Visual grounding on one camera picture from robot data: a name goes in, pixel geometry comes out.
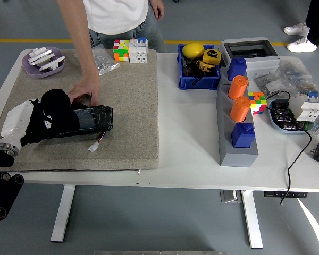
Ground person's right hand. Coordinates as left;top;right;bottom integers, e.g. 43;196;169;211
67;75;101;106

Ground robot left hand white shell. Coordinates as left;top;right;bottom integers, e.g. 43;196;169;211
1;100;35;146

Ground person's left hand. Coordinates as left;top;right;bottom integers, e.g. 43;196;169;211
148;0;165;21

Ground black tape-wrapped panel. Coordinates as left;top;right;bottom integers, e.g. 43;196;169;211
42;105;114;139

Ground black desk control panel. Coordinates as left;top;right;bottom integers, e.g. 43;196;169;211
264;191;308;198

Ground clear bag of metal nuts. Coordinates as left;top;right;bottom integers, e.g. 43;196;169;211
91;44;121;77

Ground person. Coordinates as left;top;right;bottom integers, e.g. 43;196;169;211
57;0;168;106

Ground grey-brown mat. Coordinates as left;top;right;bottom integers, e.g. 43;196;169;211
0;48;160;172

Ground white breaker stack blue clips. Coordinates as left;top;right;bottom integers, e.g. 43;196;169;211
129;37;149;64

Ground orange green yellow puzzle cube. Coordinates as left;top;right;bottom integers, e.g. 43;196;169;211
113;39;130;62

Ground purple oval tray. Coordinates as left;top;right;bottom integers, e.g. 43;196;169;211
21;46;66;79

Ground yellow lemon-shaped ball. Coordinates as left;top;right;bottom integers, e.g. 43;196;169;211
181;42;206;60

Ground dark small hardware pile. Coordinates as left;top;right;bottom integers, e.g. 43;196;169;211
182;56;203;78

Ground round yellow tape measure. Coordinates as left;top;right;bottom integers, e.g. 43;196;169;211
202;48;222;66

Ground yellow black tape measure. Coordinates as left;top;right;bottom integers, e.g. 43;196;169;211
197;59;216;73

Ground blue plastic bin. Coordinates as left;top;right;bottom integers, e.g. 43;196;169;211
177;44;221;91

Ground blue square block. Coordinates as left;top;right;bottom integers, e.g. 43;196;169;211
227;57;247;81
231;122;256;149

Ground white table leg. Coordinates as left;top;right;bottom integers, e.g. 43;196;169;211
241;190;264;250
50;184;77;242

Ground orange cylinder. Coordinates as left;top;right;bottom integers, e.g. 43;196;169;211
228;75;249;99
229;96;251;123

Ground clear bag with white labels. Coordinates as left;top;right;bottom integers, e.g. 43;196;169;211
254;75;289;98

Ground multicolour rubik cube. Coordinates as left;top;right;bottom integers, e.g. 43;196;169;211
247;91;268;115

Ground white sneaker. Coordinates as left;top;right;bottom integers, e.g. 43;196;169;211
283;22;310;37
286;37;318;53

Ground large clear bag of parts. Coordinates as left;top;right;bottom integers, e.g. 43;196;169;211
276;57;319;98

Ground black electronic modules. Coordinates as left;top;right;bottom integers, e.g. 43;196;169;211
271;100;308;131

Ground light blue oval tray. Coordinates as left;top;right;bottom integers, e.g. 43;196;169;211
267;98;318;135

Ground grey stepped block holder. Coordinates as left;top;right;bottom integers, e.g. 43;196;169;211
216;66;259;168

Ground large white circuit breaker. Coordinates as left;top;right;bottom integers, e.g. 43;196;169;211
289;90;319;123

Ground silver under-table motor box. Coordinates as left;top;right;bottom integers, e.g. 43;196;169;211
220;190;242;205

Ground white metal bracket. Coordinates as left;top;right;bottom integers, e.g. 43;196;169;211
38;55;66;73
32;46;49;57
28;52;56;66

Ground panel wires with white connector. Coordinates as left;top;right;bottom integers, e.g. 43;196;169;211
88;130;107;152

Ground grey electrical enclosure box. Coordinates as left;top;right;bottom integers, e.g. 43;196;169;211
220;37;280;80

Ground black power cord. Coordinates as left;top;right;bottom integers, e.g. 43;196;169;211
265;91;319;206

